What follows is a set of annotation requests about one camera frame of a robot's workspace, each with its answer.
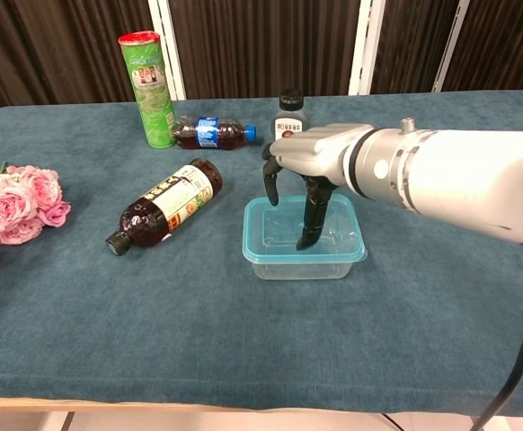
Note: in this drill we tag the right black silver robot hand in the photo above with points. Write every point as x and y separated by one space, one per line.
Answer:
315 150

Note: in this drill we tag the blue plastic lid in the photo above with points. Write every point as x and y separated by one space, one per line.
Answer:
270 233

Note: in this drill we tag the clear plastic food container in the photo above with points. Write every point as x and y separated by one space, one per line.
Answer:
297 270

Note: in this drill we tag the green chips can red lid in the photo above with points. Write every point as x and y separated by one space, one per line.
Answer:
151 99

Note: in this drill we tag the grey mushroom sauce bottle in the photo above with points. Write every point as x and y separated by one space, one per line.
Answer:
290 114

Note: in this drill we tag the cola bottle blue label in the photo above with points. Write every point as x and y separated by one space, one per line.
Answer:
212 132

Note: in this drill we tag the dark brown partition screen panel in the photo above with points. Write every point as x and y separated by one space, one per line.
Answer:
499 45
261 45
64 49
410 45

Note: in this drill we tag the dark tea bottle white label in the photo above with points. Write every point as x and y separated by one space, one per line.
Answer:
171 204

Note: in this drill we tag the teal table cloth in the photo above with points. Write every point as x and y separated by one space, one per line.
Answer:
198 323

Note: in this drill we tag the pink rose bouquet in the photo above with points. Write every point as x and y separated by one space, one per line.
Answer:
14 202

